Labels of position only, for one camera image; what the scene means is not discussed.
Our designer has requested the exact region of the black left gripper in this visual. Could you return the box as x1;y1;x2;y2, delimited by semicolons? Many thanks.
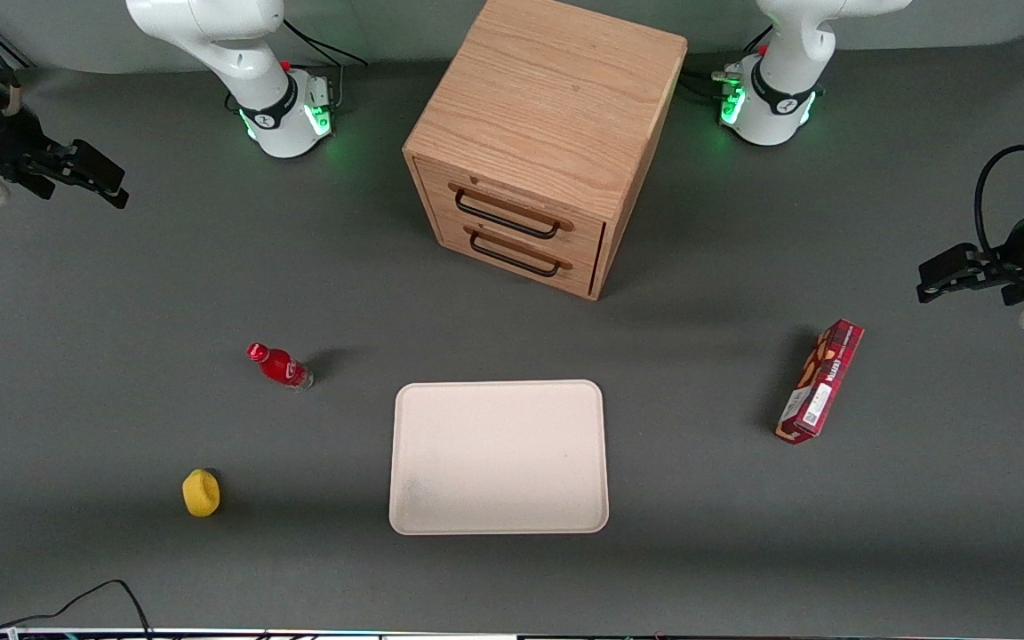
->
916;233;1024;308

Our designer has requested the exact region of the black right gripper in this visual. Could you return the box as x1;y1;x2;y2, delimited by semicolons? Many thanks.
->
0;84;131;211

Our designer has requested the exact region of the wooden drawer with handle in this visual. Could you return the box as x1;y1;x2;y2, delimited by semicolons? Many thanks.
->
428;210;604;300
412;156;607;269

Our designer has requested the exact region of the black metal drawer handle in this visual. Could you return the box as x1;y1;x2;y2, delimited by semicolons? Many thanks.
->
447;181;576;241
462;223;574;279

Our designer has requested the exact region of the oak wooden drawer cabinet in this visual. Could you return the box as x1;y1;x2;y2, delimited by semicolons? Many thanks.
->
402;0;690;302

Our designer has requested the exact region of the red cookie box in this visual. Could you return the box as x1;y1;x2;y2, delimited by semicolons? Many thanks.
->
774;318;866;446

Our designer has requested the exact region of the small red drink bottle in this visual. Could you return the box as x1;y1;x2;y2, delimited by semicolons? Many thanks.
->
246;342;316;391

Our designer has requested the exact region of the yellow sponge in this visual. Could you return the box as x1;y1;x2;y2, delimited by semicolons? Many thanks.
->
181;468;221;518

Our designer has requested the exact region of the cream rectangular tray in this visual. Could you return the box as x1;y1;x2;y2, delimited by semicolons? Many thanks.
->
388;380;611;537

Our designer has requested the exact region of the black arm base cable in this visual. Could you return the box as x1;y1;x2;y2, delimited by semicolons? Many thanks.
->
224;18;370;115
679;25;776;104

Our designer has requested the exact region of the thin black floor cable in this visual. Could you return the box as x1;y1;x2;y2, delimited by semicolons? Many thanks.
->
0;579;154;639

